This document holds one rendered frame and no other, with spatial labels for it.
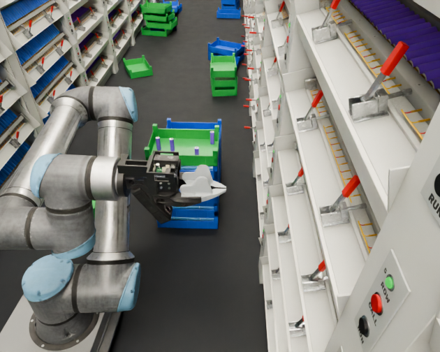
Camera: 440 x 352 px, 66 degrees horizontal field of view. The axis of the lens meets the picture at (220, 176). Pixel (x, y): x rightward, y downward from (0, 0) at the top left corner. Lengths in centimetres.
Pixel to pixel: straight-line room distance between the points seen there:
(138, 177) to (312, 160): 34
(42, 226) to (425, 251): 68
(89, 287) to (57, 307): 11
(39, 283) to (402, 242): 103
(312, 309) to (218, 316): 81
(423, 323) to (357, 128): 23
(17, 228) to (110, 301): 45
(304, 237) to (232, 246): 90
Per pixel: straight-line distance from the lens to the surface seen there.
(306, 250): 76
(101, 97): 121
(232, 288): 152
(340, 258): 53
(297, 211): 84
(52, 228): 78
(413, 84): 47
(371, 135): 42
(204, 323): 145
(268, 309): 132
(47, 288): 116
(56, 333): 133
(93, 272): 115
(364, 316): 39
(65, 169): 71
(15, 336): 143
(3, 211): 83
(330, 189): 62
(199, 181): 66
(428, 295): 29
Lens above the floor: 130
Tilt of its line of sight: 40 degrees down
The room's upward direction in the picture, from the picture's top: straight up
